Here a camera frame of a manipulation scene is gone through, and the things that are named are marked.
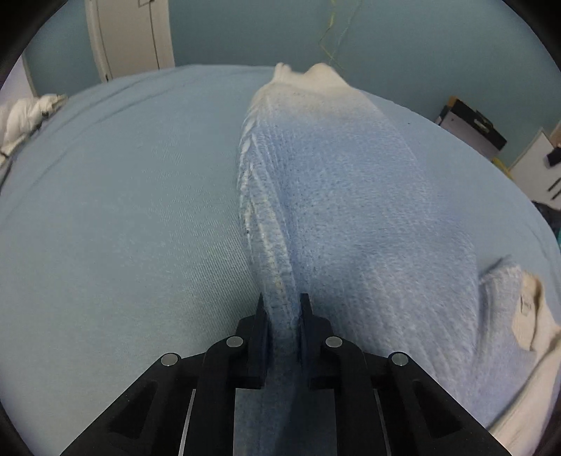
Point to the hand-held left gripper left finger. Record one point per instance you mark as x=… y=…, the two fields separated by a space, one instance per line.
x=261 y=346

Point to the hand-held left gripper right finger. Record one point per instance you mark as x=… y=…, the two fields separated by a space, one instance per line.
x=304 y=346

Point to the white knit sweater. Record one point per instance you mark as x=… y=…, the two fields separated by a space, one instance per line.
x=350 y=197

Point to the pile of white clothes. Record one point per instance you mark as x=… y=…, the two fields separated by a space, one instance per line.
x=22 y=118

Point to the bed with blue sheet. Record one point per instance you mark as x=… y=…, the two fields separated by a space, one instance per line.
x=131 y=219

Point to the black flat box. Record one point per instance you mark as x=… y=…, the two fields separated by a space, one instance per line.
x=475 y=129

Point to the dark cloth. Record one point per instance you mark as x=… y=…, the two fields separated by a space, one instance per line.
x=550 y=215

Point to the white cabinet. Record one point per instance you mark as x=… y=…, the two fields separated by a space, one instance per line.
x=532 y=171

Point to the white door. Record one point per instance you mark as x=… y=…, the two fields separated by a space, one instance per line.
x=131 y=35

